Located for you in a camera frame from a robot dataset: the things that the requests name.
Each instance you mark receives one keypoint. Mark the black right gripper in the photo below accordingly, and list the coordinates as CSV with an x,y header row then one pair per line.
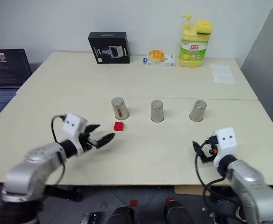
x,y
209,149

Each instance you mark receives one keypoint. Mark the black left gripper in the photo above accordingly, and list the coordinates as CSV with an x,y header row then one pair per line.
x,y
86,141

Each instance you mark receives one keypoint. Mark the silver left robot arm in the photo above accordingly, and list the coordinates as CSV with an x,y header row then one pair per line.
x,y
31,168

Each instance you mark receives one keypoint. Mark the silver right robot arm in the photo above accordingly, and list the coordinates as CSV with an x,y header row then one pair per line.
x,y
248,184

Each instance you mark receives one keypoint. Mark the red toy brick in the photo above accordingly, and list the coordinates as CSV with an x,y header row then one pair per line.
x,y
119,126

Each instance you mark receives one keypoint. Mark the steel cup with red mark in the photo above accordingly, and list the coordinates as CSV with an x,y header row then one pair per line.
x,y
119,108

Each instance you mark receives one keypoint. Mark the plain steel cup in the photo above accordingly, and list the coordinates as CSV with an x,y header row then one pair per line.
x,y
157,111
198,111

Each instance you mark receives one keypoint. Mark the dark rounded robot foot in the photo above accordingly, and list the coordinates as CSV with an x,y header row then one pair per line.
x,y
120,215
177,212

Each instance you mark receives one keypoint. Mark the small red floor block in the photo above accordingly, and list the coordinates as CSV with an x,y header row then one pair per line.
x,y
133,202

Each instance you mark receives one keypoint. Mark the white paper sheet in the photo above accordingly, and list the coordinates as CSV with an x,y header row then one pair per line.
x,y
223,73

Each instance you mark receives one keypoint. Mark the black product box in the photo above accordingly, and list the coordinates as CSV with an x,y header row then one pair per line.
x,y
109,47

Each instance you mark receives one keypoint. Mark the white and blue packet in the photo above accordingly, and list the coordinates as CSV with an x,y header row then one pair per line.
x,y
167,61

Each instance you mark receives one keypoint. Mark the round bread bun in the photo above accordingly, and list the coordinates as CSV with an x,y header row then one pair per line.
x,y
156,56

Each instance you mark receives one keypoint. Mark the yellow dish soap bottle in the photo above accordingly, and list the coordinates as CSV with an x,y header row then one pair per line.
x,y
192,46

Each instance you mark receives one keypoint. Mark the grey laptop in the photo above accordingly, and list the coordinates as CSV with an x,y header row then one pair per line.
x,y
3,77

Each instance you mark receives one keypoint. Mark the yellow sponge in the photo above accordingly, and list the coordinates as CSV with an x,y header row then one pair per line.
x,y
204,26

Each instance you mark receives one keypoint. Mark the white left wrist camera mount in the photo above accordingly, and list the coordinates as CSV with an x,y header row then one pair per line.
x,y
72,127

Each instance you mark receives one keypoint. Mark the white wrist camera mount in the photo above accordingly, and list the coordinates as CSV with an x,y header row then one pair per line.
x,y
72,127
225,142

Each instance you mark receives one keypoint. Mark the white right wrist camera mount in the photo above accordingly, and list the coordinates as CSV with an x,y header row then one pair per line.
x,y
225,142

